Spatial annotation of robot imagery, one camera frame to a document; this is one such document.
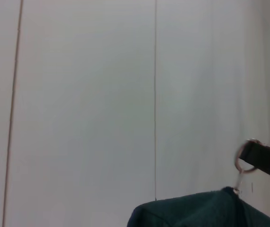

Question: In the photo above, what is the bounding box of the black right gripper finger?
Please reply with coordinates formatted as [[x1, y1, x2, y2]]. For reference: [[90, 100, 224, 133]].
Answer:
[[240, 139, 270, 183]]

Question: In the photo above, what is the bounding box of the dark teal fabric bag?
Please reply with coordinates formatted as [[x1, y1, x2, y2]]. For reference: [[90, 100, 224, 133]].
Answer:
[[127, 186, 270, 227]]

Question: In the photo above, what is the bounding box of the metal zipper pull ring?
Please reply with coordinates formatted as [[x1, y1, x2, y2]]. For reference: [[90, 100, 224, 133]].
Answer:
[[234, 139, 259, 196]]

